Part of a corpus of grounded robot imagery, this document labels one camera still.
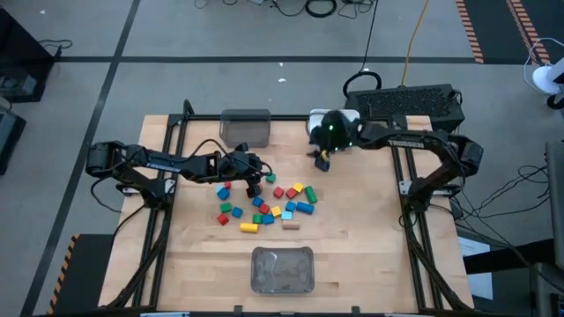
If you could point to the white blue label strip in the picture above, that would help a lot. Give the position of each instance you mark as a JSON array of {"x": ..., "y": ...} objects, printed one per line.
[{"x": 165, "y": 314}]

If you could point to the grey panel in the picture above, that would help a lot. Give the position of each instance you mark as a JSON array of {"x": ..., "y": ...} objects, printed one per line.
[{"x": 556, "y": 198}]

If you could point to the small red cube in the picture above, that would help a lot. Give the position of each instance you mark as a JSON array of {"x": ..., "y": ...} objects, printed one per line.
[
  {"x": 264, "y": 208},
  {"x": 291, "y": 193},
  {"x": 278, "y": 192}
]

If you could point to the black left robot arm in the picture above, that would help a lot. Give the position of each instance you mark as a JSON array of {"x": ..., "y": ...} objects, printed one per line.
[{"x": 163, "y": 165}]

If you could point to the natural wood cylinder block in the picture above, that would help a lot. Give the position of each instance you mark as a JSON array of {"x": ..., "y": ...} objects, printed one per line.
[{"x": 291, "y": 225}]

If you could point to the yellow cylinder block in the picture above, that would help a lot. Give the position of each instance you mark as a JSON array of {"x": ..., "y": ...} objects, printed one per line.
[{"x": 249, "y": 227}]

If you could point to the black wheel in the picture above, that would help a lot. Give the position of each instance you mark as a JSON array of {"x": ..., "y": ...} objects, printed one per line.
[{"x": 557, "y": 102}]

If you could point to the medium red block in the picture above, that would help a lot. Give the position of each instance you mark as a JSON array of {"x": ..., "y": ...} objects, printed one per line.
[
  {"x": 227, "y": 185},
  {"x": 223, "y": 219}
]

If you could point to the black box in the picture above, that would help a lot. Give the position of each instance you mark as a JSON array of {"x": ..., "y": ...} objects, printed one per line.
[{"x": 11, "y": 141}]

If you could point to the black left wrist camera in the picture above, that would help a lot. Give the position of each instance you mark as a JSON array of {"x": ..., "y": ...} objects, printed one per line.
[{"x": 242, "y": 147}]

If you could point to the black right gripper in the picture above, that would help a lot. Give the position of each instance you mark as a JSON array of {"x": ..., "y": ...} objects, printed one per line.
[{"x": 332, "y": 132}]

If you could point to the black cabinet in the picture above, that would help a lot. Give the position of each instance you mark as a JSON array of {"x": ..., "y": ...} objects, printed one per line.
[{"x": 22, "y": 48}]

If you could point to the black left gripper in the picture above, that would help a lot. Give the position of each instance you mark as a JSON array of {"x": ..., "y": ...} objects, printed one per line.
[{"x": 240, "y": 167}]

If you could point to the black metal table frame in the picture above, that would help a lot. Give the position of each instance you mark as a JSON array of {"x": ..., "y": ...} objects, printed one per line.
[{"x": 286, "y": 117}]

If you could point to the black keyboard case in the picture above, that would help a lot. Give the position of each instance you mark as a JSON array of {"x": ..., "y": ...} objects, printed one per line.
[{"x": 405, "y": 101}]

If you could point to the black mat orange striped edges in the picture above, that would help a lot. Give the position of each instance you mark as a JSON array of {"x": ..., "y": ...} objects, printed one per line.
[{"x": 493, "y": 26}]

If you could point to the black floor beam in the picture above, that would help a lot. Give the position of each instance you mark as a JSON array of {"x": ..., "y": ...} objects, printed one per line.
[{"x": 506, "y": 257}]

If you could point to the small green cube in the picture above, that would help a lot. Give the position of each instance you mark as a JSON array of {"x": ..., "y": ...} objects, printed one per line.
[{"x": 271, "y": 178}]

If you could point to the medium green block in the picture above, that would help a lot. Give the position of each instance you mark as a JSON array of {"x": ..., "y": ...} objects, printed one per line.
[
  {"x": 257, "y": 218},
  {"x": 226, "y": 207}
]

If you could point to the medium light blue block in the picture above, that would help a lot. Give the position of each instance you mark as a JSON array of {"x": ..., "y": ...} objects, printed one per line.
[
  {"x": 287, "y": 215},
  {"x": 218, "y": 188}
]

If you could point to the black table clamp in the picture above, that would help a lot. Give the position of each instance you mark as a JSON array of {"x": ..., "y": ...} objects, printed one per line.
[
  {"x": 238, "y": 309},
  {"x": 355, "y": 310}
]

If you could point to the white plastic bin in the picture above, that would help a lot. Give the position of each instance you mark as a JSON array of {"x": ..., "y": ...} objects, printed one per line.
[{"x": 315, "y": 117}]

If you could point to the dark grey plastic tray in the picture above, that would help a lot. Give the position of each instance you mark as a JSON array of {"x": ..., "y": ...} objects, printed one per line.
[{"x": 244, "y": 127}]

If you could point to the small yellow cube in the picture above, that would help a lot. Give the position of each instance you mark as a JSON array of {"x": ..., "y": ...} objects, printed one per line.
[
  {"x": 276, "y": 211},
  {"x": 298, "y": 187}
]

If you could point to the small blue cube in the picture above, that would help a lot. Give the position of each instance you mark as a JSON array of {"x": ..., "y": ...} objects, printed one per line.
[
  {"x": 237, "y": 212},
  {"x": 291, "y": 206}
]

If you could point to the green cylinder block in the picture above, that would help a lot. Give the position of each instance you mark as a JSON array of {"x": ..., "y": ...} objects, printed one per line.
[{"x": 310, "y": 194}]

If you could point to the grey box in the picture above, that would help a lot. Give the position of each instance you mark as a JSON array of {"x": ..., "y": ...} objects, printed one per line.
[{"x": 17, "y": 86}]

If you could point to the white round stand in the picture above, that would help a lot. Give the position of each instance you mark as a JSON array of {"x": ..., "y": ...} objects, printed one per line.
[{"x": 544, "y": 79}]

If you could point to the white paper sheet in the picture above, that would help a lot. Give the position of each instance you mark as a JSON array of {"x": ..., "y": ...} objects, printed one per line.
[{"x": 482, "y": 286}]

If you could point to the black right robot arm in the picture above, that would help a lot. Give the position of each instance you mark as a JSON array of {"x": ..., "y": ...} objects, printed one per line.
[{"x": 405, "y": 143}]

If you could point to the grey equipment base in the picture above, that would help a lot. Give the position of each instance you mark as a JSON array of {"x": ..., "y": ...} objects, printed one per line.
[{"x": 548, "y": 295}]

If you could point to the black mat yellow striped edge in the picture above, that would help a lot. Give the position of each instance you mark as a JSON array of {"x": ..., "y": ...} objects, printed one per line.
[{"x": 88, "y": 277}]

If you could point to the blue cylinder block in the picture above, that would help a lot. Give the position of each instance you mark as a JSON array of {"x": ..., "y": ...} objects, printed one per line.
[{"x": 305, "y": 208}]

